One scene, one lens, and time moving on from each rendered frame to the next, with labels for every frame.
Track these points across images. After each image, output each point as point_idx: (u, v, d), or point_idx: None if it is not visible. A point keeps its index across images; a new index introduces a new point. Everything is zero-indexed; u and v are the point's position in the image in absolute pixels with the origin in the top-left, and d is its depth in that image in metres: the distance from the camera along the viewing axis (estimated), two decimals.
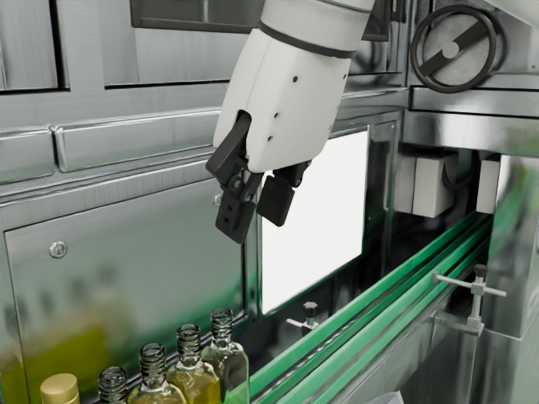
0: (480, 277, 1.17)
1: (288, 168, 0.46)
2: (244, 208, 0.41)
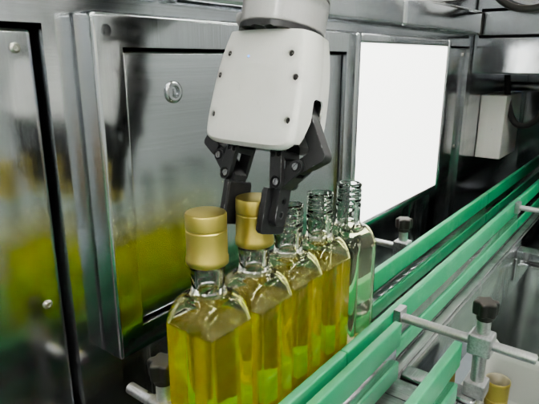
0: None
1: (235, 165, 0.47)
2: (284, 197, 0.44)
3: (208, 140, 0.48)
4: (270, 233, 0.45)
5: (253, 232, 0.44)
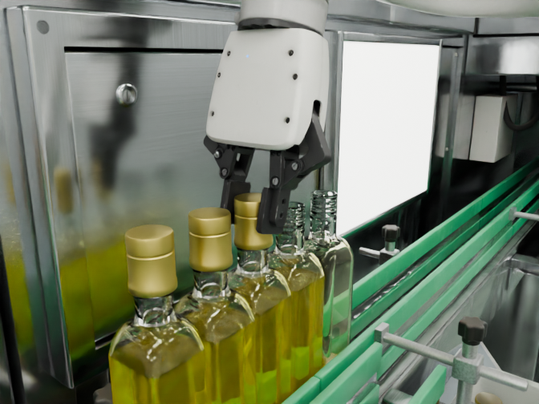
0: None
1: (235, 165, 0.47)
2: (284, 197, 0.44)
3: (207, 140, 0.48)
4: (228, 253, 0.41)
5: (208, 252, 0.40)
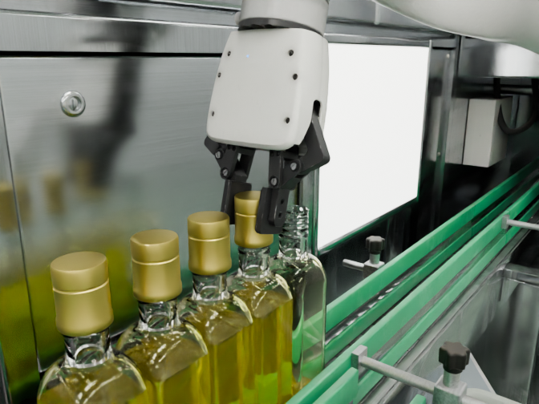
0: None
1: (236, 166, 0.47)
2: (282, 197, 0.45)
3: (208, 141, 0.48)
4: (175, 281, 0.36)
5: (151, 280, 0.35)
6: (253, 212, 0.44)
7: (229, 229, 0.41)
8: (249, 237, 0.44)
